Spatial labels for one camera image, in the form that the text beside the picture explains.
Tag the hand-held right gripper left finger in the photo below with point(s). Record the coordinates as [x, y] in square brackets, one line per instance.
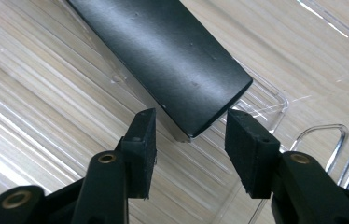
[140, 155]

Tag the long black box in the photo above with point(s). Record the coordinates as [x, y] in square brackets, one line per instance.
[169, 62]

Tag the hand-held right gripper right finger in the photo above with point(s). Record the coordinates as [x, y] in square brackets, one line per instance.
[250, 155]

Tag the clear plastic tray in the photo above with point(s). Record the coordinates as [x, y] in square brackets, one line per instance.
[39, 118]

